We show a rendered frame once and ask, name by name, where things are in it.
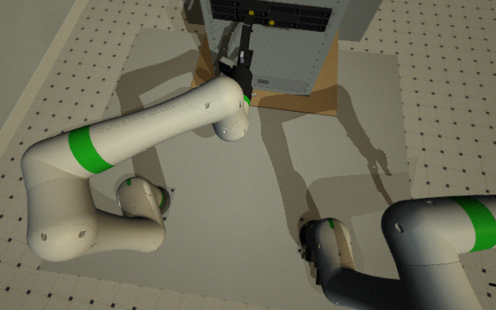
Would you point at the dark grey rack frame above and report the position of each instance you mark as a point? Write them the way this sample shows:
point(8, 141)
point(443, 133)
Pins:
point(284, 60)

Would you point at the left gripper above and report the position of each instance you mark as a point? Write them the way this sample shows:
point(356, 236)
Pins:
point(242, 70)

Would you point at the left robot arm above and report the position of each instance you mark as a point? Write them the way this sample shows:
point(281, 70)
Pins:
point(63, 221)

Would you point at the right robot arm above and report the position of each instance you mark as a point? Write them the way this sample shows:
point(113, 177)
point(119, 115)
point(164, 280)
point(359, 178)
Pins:
point(425, 236)

